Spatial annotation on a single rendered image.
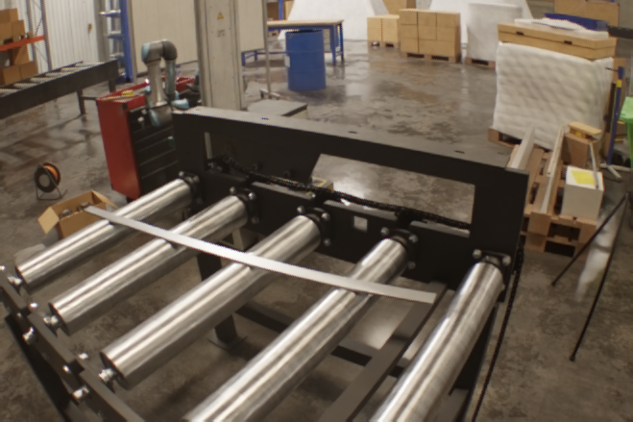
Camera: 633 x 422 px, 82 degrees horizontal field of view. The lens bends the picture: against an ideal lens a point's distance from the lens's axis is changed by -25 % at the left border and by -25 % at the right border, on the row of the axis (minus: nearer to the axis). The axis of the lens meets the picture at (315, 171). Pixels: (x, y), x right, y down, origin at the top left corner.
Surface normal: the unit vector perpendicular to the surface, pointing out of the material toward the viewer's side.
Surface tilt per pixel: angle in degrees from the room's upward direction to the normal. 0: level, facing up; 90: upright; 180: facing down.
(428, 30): 90
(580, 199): 90
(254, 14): 90
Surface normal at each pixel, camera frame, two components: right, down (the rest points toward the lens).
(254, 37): 0.52, 0.31
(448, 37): -0.47, 0.36
